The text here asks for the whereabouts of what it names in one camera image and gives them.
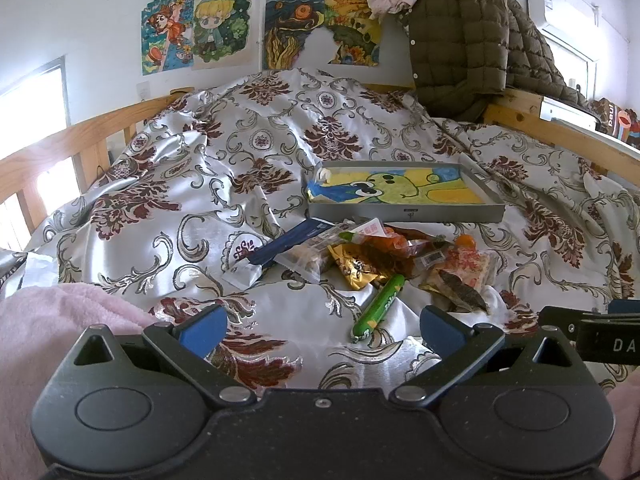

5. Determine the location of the rice cracker snack pack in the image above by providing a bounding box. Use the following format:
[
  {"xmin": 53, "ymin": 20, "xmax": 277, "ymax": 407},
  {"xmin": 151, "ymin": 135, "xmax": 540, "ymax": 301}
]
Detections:
[{"xmin": 419, "ymin": 247, "xmax": 497, "ymax": 292}]

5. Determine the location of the green sausage snack stick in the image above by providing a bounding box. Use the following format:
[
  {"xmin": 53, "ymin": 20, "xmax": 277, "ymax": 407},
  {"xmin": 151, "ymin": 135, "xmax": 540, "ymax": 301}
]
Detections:
[{"xmin": 350, "ymin": 274, "xmax": 406, "ymax": 342}]

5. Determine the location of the orange dried fruit bag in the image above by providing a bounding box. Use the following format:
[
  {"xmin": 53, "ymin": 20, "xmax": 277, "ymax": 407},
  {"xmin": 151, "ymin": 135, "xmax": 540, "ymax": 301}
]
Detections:
[{"xmin": 361, "ymin": 226, "xmax": 445, "ymax": 278}]

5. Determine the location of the gold foil snack bag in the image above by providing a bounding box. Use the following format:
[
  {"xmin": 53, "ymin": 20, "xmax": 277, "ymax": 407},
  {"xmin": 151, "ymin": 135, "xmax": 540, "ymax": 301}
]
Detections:
[{"xmin": 329, "ymin": 243, "xmax": 388, "ymax": 290}]

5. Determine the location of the clear nut bar package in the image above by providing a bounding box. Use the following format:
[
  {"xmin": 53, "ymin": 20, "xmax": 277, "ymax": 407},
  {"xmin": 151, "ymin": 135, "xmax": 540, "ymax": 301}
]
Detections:
[{"xmin": 274, "ymin": 228, "xmax": 344, "ymax": 284}]

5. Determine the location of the navy blue snack packet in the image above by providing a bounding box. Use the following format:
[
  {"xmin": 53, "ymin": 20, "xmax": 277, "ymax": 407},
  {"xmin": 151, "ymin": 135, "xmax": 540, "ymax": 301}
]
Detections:
[{"xmin": 246, "ymin": 218, "xmax": 333, "ymax": 268}]

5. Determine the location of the clear dark snack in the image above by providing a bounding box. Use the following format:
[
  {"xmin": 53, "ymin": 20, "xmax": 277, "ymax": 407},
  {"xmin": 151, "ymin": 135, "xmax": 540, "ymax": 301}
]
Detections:
[{"xmin": 437, "ymin": 270, "xmax": 488, "ymax": 313}]

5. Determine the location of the orange tangerine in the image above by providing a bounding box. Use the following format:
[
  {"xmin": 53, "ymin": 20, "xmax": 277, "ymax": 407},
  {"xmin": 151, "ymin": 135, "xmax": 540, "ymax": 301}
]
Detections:
[{"xmin": 456, "ymin": 234, "xmax": 476, "ymax": 250}]

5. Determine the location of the white green snack bag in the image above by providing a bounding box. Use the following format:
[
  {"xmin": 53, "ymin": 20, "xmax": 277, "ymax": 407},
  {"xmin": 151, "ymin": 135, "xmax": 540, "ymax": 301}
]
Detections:
[{"xmin": 338, "ymin": 218, "xmax": 387, "ymax": 244}]

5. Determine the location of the grey tray with painting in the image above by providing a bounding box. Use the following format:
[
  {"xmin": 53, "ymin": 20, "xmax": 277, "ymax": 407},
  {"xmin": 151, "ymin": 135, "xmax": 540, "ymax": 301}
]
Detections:
[{"xmin": 306, "ymin": 160, "xmax": 506, "ymax": 223}]

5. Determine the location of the colourful box on shelf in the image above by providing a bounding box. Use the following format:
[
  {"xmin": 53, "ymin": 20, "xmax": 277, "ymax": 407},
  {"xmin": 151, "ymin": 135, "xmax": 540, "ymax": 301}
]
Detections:
[{"xmin": 589, "ymin": 98, "xmax": 640, "ymax": 148}]

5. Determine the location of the olive puffer jacket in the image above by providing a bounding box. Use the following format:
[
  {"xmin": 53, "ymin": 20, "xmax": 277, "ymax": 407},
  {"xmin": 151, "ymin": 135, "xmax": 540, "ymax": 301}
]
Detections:
[{"xmin": 406, "ymin": 0, "xmax": 587, "ymax": 122}]

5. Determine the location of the blond boy poster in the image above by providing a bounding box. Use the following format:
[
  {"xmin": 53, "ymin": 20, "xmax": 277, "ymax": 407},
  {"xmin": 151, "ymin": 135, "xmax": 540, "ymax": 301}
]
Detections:
[{"xmin": 192, "ymin": 0, "xmax": 257, "ymax": 70}]

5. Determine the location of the anime girl poster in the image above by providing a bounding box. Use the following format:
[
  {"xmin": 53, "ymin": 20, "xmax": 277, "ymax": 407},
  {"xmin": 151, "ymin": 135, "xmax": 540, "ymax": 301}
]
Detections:
[{"xmin": 140, "ymin": 0, "xmax": 194, "ymax": 76}]

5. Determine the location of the yellow green torn poster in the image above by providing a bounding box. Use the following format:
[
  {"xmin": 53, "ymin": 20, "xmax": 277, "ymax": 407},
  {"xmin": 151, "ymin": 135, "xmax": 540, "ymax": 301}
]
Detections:
[{"xmin": 324, "ymin": 0, "xmax": 382, "ymax": 67}]

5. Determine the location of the swirly night poster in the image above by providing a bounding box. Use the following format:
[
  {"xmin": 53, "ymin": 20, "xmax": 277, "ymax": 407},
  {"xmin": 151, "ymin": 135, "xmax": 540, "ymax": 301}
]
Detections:
[{"xmin": 262, "ymin": 0, "xmax": 326, "ymax": 70}]

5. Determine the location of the white air conditioner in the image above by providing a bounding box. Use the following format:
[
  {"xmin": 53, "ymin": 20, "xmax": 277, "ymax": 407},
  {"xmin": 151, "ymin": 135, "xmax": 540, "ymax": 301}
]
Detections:
[{"xmin": 527, "ymin": 0, "xmax": 553, "ymax": 28}]

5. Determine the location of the wooden bed frame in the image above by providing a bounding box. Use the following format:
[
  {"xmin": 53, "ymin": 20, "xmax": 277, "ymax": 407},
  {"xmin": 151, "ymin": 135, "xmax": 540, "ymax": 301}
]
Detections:
[{"xmin": 1, "ymin": 87, "xmax": 193, "ymax": 232}]

